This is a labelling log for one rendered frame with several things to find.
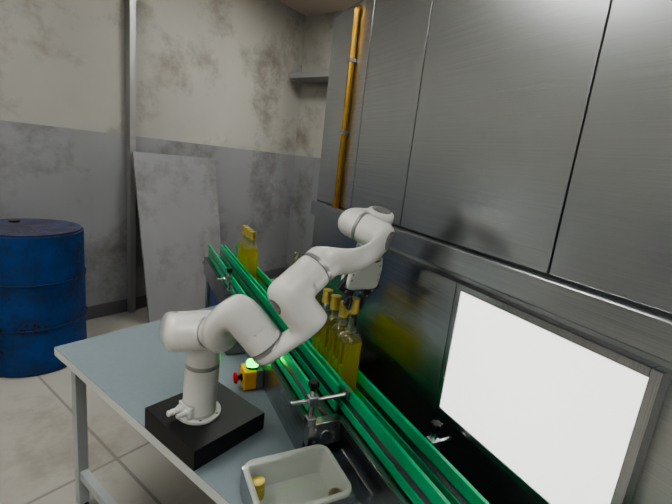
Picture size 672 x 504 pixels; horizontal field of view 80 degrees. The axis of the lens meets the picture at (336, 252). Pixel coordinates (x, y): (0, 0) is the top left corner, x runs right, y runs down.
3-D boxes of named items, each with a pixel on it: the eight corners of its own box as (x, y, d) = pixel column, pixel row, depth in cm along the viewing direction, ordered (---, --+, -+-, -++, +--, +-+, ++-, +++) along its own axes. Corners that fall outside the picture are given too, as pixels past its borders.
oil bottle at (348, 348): (355, 399, 121) (363, 333, 116) (338, 402, 118) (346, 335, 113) (346, 389, 126) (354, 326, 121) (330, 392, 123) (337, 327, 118)
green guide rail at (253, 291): (337, 410, 114) (340, 385, 112) (334, 411, 113) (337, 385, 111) (221, 255, 265) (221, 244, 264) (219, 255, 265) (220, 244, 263)
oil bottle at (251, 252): (256, 283, 219) (259, 232, 213) (245, 283, 217) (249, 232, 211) (253, 279, 224) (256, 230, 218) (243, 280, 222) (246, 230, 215)
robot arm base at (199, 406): (182, 436, 107) (185, 384, 104) (157, 414, 114) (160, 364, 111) (229, 413, 119) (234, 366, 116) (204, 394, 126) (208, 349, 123)
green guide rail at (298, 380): (313, 415, 110) (316, 389, 109) (309, 415, 110) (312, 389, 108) (209, 255, 262) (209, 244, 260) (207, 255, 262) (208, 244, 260)
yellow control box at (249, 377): (262, 389, 144) (264, 370, 142) (242, 392, 140) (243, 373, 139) (257, 379, 150) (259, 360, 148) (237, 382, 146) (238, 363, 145)
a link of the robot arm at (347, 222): (369, 221, 92) (337, 206, 97) (358, 261, 97) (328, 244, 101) (401, 212, 104) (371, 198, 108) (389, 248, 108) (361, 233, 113)
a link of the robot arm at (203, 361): (226, 370, 113) (231, 317, 109) (175, 375, 107) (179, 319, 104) (219, 354, 121) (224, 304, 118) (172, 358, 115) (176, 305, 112)
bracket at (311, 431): (339, 443, 111) (342, 420, 109) (307, 450, 107) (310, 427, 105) (333, 434, 114) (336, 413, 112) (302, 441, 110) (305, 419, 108)
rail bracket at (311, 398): (348, 419, 110) (353, 378, 108) (290, 431, 103) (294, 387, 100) (343, 412, 113) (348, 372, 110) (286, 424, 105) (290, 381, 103)
